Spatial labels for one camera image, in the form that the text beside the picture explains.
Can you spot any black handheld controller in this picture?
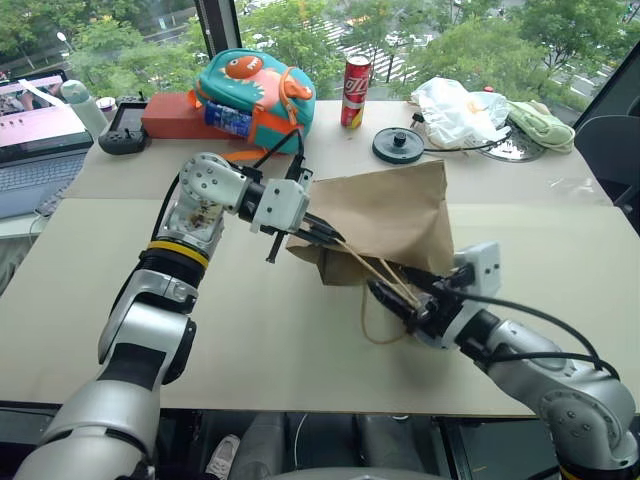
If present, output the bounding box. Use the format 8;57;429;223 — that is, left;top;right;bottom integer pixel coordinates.
98;92;152;157

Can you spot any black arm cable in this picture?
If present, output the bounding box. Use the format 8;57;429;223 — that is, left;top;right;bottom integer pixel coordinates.
449;289;622;381
152;128;306;241

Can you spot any black round disc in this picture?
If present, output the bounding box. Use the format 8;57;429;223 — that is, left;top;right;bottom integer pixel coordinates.
371;126;426;164

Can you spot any black chair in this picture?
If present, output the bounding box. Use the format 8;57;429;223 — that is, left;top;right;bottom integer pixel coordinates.
573;94;640;231

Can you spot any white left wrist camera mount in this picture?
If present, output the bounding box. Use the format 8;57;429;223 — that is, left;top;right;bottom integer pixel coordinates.
248;177;312;235

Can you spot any cup with purple lid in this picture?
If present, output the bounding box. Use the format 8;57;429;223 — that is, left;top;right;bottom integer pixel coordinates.
96;97;120;124

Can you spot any blue bottle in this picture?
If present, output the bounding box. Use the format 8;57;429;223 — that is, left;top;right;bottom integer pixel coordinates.
203;102;254;139

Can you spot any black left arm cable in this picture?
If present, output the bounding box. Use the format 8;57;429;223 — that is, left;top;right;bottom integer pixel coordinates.
152;128;306;241

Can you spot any orange-red box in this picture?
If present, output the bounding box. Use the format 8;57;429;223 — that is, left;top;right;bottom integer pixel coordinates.
141;92;211;140

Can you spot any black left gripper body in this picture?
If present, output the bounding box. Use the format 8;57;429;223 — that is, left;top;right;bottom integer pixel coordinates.
259;155;326;264

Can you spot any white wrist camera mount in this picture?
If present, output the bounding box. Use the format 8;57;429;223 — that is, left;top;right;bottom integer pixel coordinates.
248;177;312;235
451;241;502;307

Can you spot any round silver metal plate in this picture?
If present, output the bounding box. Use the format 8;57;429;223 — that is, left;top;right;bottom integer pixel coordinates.
469;124;546;162

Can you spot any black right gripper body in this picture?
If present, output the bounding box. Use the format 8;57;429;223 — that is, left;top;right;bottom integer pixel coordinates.
407;264;476;349

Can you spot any teal orange monster backpack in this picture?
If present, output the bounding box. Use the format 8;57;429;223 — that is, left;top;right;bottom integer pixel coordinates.
187;49;317;161

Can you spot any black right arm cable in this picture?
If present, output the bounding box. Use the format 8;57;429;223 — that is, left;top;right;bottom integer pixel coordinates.
449;289;622;381

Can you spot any white water bottle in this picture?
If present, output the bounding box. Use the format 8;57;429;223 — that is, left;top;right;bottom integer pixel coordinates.
60;79;109;139

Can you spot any light green fabric pouch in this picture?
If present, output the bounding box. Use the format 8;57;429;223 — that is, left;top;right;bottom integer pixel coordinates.
505;99;577;154

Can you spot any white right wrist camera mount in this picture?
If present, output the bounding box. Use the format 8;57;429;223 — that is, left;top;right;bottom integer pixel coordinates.
451;241;502;307

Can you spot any red cola can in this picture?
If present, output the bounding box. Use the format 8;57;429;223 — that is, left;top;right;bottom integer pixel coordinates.
340;55;373;129

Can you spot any white plastic bag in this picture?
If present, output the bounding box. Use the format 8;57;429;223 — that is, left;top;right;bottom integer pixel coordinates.
409;76;512;151

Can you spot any white sneaker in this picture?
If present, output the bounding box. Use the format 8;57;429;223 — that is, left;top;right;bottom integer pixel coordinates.
205;433;242;480

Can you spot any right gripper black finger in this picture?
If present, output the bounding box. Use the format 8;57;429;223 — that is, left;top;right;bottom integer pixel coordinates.
387;263;454;292
367;278;427;332

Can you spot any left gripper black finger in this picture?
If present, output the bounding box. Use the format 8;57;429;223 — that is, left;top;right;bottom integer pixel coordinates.
305;212;346;241
297;228;344;248

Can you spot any open laptop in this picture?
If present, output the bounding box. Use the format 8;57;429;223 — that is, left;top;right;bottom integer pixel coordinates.
0;68;95;220

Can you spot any dark window frame pillar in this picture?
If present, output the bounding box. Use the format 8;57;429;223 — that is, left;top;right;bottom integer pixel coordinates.
193;0;242;101

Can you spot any brown paper bag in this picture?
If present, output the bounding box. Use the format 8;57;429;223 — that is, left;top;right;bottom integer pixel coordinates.
284;159;457;346

